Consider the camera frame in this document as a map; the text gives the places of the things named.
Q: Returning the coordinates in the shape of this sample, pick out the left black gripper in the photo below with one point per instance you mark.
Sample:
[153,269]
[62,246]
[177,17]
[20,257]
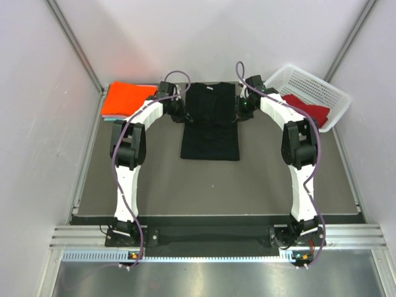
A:
[183,116]

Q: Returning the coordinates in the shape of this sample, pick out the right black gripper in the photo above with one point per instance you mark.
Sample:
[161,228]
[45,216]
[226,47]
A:
[239,115]

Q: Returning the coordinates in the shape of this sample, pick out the black t shirt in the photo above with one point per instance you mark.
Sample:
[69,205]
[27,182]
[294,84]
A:
[213,132]

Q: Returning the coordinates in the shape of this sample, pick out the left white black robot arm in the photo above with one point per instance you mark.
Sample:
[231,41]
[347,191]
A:
[128,152]

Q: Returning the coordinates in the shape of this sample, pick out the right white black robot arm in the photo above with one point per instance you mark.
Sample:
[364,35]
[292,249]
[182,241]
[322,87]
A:
[300,150]

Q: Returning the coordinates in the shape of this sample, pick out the white plastic basket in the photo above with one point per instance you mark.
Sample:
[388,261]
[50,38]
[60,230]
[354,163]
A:
[311,90]

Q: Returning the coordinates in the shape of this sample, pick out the red t shirt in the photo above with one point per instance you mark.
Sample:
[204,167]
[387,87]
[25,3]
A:
[318,112]

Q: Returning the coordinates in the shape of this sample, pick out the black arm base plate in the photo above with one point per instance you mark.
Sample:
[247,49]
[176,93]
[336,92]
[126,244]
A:
[216,240]

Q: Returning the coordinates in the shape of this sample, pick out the left aluminium corner post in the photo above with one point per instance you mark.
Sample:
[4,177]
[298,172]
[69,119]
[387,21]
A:
[67,30]

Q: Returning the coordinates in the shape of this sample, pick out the aluminium corner post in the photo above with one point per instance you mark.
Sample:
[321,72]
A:
[363,16]
[67,30]

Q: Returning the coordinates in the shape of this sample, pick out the right aluminium corner post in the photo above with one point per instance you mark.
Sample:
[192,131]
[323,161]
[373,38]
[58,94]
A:
[363,16]

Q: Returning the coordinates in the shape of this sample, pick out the aluminium frame rail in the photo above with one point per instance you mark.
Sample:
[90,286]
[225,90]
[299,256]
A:
[349,236]

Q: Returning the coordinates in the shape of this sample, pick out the grey slotted cable duct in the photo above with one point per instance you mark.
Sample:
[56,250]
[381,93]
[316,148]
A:
[130,256]

